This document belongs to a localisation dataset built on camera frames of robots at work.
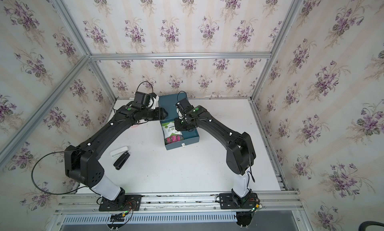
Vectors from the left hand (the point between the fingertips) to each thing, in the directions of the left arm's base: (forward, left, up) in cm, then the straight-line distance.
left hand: (165, 115), depth 83 cm
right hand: (-6, -7, -5) cm, 11 cm away
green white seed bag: (-9, -4, -6) cm, 12 cm away
